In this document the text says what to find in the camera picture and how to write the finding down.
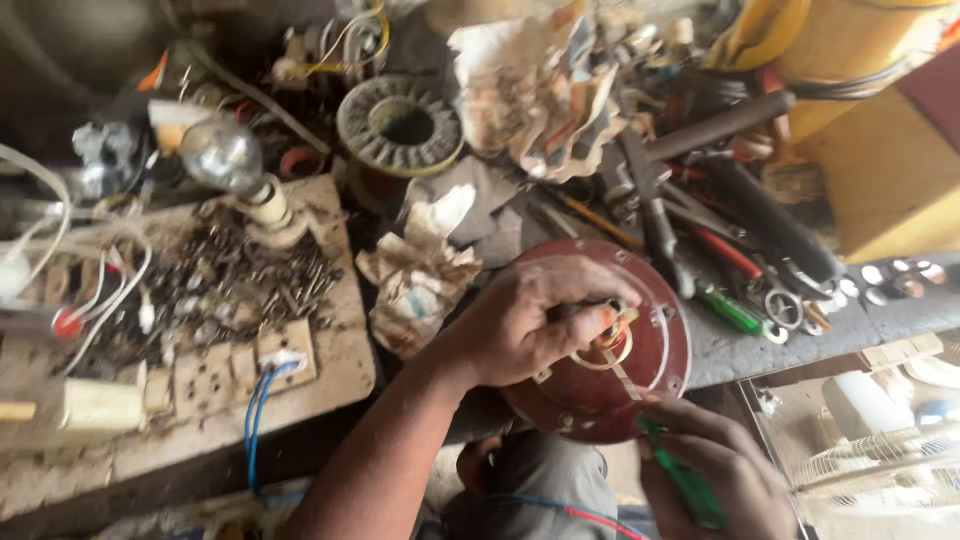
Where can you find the person's left hand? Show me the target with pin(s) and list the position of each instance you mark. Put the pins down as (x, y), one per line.
(502, 330)

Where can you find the person's right hand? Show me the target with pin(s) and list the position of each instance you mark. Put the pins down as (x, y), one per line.
(739, 487)

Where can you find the green translucent screwdriver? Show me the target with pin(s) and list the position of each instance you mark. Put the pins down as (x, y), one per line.
(694, 487)

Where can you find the small crumpled paper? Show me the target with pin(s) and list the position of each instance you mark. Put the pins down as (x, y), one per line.
(420, 285)

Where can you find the glass display case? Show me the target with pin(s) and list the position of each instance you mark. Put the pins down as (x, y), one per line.
(840, 420)

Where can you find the grey sandpaper sheet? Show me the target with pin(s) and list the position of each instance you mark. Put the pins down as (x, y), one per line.
(480, 199)

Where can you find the white fan guard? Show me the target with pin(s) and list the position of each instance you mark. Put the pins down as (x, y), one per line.
(877, 465)

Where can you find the maroon round motor cover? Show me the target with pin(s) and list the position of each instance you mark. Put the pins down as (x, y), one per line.
(652, 360)

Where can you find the person's grey trousers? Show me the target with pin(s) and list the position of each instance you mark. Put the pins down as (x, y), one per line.
(547, 480)

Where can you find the wooden test board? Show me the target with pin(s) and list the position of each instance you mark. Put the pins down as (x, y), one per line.
(330, 375)

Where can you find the dark metal hammer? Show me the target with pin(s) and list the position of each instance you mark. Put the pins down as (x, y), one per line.
(656, 217)

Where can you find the round wound stator coil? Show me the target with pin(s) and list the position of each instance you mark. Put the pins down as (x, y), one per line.
(442, 139)

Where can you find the large crumpled paper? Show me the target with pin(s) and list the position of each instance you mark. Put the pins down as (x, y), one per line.
(525, 97)

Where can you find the row of shiny metal parts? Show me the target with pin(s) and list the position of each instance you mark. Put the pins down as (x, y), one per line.
(892, 281)

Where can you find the cream bulb holder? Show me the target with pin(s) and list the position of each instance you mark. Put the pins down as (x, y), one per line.
(271, 214)

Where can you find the cream socket plates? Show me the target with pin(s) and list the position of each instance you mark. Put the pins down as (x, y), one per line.
(225, 371)

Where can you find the pile of screws and nuts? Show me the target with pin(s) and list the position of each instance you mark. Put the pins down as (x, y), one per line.
(225, 281)

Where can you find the clear light bulb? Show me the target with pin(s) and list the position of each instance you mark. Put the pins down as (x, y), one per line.
(221, 156)

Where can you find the yellow wooden cabinet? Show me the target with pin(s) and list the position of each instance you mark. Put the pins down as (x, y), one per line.
(885, 172)

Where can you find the cream rectangular box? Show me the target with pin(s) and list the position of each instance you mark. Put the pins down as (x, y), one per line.
(101, 405)

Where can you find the crumpled silver foil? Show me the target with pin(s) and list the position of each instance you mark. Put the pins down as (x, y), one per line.
(105, 154)

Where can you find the red indicator lamp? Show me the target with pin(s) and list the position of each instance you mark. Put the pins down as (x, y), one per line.
(67, 324)

